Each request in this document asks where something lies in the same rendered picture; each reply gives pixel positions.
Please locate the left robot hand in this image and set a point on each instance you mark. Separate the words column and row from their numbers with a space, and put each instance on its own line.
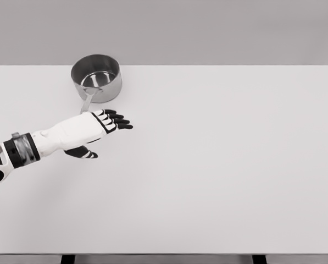
column 82, row 126

